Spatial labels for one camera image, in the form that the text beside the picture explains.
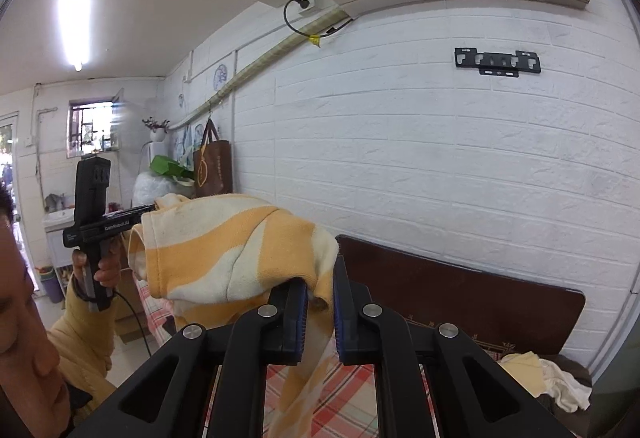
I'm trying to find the brown tote bag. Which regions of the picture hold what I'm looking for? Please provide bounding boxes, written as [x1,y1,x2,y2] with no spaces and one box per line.
[193,118,233,198]

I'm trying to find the person left hand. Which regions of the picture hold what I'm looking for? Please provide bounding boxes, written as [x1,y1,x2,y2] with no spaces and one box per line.
[72,238,122,290]

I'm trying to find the orange white striped shirt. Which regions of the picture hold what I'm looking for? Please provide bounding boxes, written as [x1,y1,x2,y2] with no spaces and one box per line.
[127,194,338,437]

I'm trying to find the red plaid bed sheet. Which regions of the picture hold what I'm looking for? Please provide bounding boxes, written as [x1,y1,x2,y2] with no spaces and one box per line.
[134,276,442,438]

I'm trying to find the pale yellow cloth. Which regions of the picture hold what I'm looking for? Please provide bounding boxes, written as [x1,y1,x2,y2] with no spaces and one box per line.
[499,351,547,398]

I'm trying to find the dark brown garment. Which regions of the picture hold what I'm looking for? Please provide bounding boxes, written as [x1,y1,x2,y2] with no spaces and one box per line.
[537,354,592,437]

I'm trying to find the dark brown headboard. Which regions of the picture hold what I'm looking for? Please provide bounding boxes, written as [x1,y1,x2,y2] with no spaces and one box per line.
[337,234,586,354]

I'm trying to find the black wall bracket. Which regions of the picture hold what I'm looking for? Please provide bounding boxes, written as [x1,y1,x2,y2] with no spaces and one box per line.
[454,47,541,78]

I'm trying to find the person face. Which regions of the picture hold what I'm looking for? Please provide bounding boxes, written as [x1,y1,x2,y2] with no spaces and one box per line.
[1,191,70,437]

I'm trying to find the fluorescent ceiling light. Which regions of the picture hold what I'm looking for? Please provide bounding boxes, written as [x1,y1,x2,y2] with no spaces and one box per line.
[56,0,93,72]

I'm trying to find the white cloth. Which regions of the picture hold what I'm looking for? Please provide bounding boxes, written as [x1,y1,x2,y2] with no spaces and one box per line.
[540,359,592,413]

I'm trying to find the window with bars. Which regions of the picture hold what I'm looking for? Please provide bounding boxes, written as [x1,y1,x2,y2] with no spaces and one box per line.
[66,100,118,158]

